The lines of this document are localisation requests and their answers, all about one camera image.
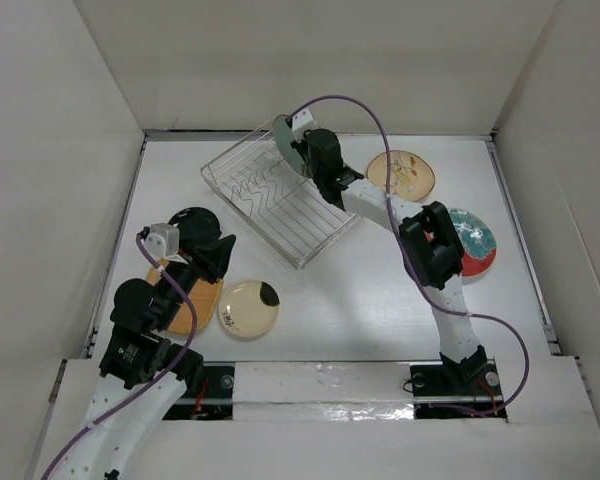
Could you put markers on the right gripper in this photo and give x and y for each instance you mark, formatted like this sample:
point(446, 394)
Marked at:
point(302, 145)

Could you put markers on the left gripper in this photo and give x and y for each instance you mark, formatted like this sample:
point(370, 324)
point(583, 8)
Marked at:
point(211, 264)

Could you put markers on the light blue flower plate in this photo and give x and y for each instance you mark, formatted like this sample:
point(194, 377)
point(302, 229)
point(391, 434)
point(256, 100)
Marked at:
point(285, 141)

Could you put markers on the cream plate with black spot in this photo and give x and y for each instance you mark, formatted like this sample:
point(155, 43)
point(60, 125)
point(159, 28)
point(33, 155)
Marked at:
point(249, 310)

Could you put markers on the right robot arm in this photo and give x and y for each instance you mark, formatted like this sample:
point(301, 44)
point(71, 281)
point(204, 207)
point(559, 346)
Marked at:
point(430, 247)

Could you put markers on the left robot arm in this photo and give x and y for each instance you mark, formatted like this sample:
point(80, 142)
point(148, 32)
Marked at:
point(142, 374)

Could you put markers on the black round plate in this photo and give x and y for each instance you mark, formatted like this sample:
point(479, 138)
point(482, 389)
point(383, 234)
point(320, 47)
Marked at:
point(197, 227)

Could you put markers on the orange woven oval plate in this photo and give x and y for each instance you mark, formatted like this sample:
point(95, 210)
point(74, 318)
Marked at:
point(200, 305)

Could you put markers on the beige floral plate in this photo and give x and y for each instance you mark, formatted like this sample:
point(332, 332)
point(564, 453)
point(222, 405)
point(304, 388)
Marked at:
point(412, 178)

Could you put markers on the red and teal plate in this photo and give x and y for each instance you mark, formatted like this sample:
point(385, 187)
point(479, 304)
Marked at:
point(478, 241)

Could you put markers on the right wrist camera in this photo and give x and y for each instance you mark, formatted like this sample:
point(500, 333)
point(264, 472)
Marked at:
point(300, 123)

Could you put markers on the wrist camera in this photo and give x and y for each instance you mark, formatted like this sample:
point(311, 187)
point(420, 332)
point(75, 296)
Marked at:
point(300, 123)
point(161, 240)

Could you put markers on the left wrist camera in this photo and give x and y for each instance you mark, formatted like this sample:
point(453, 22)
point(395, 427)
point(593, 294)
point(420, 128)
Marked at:
point(161, 240)

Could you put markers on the wire dish rack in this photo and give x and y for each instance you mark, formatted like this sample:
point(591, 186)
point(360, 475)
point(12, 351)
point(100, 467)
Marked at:
point(284, 208)

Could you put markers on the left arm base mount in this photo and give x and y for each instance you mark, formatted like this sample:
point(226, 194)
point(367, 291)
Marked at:
point(211, 400)

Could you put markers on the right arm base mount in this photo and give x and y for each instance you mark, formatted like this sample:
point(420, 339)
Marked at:
point(435, 397)

